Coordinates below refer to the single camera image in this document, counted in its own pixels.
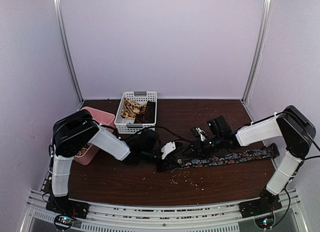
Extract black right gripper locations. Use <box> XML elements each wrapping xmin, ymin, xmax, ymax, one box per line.
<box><xmin>182</xmin><ymin>135</ymin><xmax>223</xmax><ymax>160</ymax></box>

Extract navy floral patterned tie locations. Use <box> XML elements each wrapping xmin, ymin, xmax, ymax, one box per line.
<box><xmin>172</xmin><ymin>143</ymin><xmax>280</xmax><ymax>170</ymax></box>

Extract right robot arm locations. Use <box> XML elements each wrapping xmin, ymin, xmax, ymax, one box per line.
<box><xmin>183</xmin><ymin>105</ymin><xmax>316</xmax><ymax>213</ymax></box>

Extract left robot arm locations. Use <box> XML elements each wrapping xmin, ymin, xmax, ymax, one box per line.
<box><xmin>48</xmin><ymin>109</ymin><xmax>182</xmax><ymax>214</ymax></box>

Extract rolled ties in tray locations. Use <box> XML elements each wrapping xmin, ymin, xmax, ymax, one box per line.
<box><xmin>77</xmin><ymin>145</ymin><xmax>90</xmax><ymax>157</ymax></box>

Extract dark brown red floral tie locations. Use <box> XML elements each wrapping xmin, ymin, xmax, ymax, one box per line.
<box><xmin>134</xmin><ymin>101</ymin><xmax>156</xmax><ymax>124</ymax></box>

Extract white perforated plastic basket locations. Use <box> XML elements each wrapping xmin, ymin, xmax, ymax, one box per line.
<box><xmin>114</xmin><ymin>91</ymin><xmax>158</xmax><ymax>134</ymax></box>

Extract yellow floral tie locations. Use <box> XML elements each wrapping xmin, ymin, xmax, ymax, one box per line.
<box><xmin>121</xmin><ymin>98</ymin><xmax>147</xmax><ymax>120</ymax></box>

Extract pink divided organizer tray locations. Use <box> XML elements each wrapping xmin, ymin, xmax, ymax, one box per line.
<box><xmin>74</xmin><ymin>106</ymin><xmax>115</xmax><ymax>165</ymax></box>

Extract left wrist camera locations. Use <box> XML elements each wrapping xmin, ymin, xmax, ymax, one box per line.
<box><xmin>160</xmin><ymin>141</ymin><xmax>176</xmax><ymax>160</ymax></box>

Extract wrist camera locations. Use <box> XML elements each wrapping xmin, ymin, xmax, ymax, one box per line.
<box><xmin>160</xmin><ymin>141</ymin><xmax>176</xmax><ymax>160</ymax></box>
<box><xmin>191</xmin><ymin>127</ymin><xmax>208</xmax><ymax>142</ymax></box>

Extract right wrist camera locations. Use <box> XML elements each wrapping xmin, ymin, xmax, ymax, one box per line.
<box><xmin>191</xmin><ymin>127</ymin><xmax>208</xmax><ymax>142</ymax></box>

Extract aluminium front rail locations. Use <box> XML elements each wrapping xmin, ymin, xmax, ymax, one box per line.
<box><xmin>19</xmin><ymin>188</ymin><xmax>308</xmax><ymax>232</ymax></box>

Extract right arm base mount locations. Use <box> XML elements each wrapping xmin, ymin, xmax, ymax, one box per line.
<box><xmin>238</xmin><ymin>196</ymin><xmax>282</xmax><ymax>218</ymax></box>

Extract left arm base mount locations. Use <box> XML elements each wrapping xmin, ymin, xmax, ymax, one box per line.
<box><xmin>45</xmin><ymin>196</ymin><xmax>90</xmax><ymax>219</ymax></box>

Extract right aluminium frame post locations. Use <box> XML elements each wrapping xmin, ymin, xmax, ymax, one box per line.
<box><xmin>242</xmin><ymin>0</ymin><xmax>273</xmax><ymax>106</ymax></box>

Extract aluminium frame post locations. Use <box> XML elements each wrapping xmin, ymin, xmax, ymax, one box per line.
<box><xmin>53</xmin><ymin>0</ymin><xmax>85</xmax><ymax>104</ymax></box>
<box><xmin>242</xmin><ymin>0</ymin><xmax>273</xmax><ymax>106</ymax></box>

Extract left aluminium frame post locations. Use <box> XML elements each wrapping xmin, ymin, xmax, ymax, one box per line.
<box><xmin>53</xmin><ymin>0</ymin><xmax>85</xmax><ymax>104</ymax></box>

